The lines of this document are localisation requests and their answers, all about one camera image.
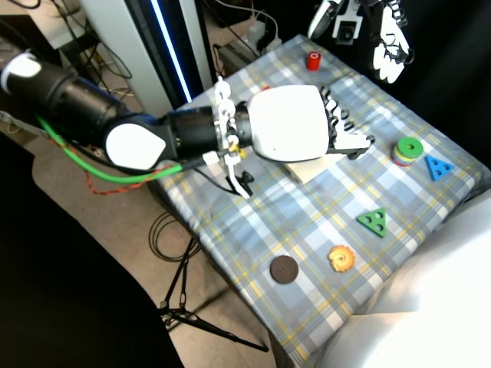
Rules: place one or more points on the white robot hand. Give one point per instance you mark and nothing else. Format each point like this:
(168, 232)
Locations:
(393, 57)
(287, 122)

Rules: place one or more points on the small white wooden table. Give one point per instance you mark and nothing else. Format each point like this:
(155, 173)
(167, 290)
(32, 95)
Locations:
(310, 170)

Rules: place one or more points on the yellow triangle with holes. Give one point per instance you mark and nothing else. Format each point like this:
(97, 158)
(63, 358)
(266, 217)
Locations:
(242, 154)

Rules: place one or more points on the red cylinder with white mark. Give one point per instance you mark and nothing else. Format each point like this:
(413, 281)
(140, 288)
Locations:
(313, 61)

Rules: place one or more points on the white power strip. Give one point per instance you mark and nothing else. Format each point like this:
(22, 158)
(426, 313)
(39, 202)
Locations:
(261, 32)

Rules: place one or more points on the blue triangle with holes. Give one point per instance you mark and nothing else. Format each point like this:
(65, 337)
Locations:
(437, 168)

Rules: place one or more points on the green triangle with holes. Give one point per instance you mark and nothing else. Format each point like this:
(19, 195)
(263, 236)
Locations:
(374, 226)

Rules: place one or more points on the tan toy biscuit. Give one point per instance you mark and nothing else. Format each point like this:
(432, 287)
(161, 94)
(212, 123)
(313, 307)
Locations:
(341, 260)

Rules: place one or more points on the brown round toy cookie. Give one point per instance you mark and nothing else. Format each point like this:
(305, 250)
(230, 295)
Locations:
(284, 270)

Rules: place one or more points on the white column with blue strip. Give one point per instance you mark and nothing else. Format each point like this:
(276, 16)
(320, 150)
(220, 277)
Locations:
(115, 38)

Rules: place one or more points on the black tripod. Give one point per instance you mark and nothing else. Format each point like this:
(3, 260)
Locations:
(207, 326)

